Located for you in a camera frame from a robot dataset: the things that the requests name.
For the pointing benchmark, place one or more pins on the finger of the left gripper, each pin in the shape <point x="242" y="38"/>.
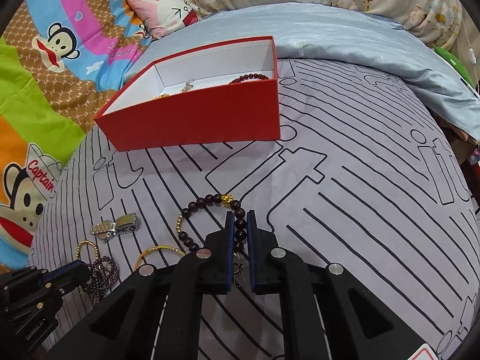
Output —
<point x="67" y="278"/>

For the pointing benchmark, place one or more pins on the pink cat cushion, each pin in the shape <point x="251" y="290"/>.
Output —
<point x="163" y="17"/>

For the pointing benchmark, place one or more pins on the red jewelry box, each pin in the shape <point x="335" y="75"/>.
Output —
<point x="221" y="92"/>

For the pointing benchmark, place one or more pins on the silver metal watch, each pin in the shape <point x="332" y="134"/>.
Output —
<point x="107" y="229"/>

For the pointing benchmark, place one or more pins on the green plastic object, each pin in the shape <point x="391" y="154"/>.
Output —
<point x="455" y="63"/>

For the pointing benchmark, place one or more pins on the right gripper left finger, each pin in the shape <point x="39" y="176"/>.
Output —
<point x="218" y="274"/>

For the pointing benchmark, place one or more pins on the light blue pillow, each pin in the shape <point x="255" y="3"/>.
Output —
<point x="315" y="31"/>

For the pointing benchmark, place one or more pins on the cartoon monkey bedsheet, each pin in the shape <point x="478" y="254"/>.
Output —
<point x="61" y="60"/>

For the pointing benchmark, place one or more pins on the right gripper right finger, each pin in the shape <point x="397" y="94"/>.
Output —
<point x="264" y="277"/>

